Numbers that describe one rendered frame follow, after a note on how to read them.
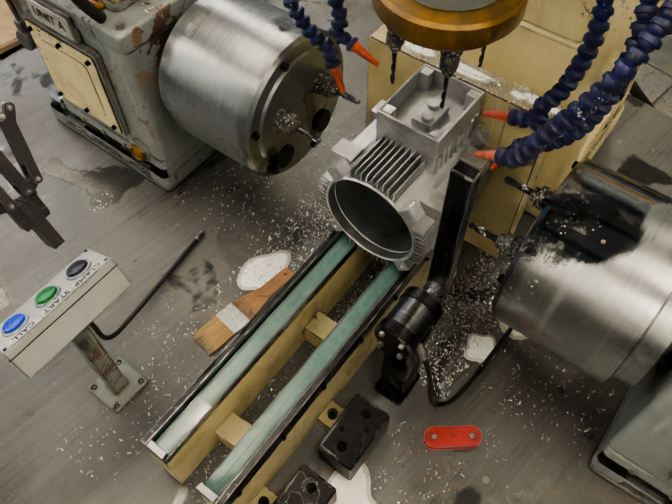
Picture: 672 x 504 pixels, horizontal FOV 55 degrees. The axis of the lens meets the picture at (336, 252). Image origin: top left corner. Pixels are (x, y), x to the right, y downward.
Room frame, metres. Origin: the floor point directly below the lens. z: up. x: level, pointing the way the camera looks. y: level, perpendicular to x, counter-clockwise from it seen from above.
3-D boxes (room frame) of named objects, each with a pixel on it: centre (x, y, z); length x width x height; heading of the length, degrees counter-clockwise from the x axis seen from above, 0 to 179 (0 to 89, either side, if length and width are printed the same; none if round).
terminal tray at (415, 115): (0.67, -0.13, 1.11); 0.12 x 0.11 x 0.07; 142
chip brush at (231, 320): (0.53, 0.15, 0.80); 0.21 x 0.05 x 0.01; 134
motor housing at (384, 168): (0.64, -0.11, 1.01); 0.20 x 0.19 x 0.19; 142
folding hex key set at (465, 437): (0.30, -0.17, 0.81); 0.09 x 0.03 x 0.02; 91
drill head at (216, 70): (0.85, 0.17, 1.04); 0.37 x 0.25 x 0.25; 52
